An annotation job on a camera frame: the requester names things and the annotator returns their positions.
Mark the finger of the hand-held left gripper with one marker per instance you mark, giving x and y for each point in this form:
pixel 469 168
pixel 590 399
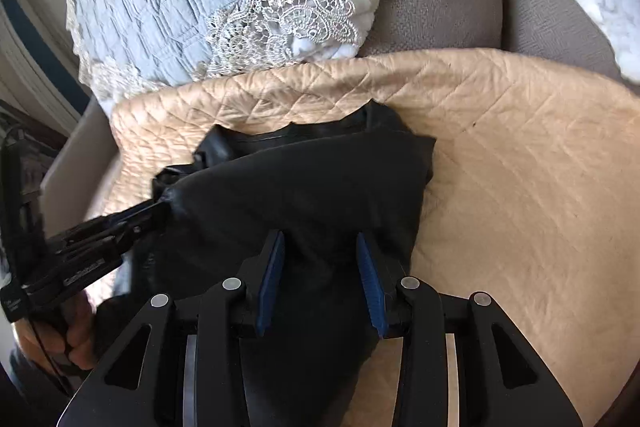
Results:
pixel 135 237
pixel 115 222

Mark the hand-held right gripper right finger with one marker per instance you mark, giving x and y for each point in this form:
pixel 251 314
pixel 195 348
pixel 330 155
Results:
pixel 372 287

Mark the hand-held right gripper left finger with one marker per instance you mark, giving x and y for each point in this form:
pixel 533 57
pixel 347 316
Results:
pixel 270 287

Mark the black leather jacket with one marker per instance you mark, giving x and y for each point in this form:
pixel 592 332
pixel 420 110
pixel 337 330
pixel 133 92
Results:
pixel 310 187

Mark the person's left hand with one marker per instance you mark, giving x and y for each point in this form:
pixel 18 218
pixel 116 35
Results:
pixel 82 337

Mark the dark furniture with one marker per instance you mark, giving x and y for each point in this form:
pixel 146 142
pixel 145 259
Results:
pixel 35 119

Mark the beige quilted mat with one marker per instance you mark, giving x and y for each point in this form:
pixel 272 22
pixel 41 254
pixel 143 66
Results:
pixel 500 182

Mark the grey sofa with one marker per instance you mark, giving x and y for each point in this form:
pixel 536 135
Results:
pixel 450 17

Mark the blue door frame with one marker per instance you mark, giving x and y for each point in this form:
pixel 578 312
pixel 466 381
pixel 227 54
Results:
pixel 45 47

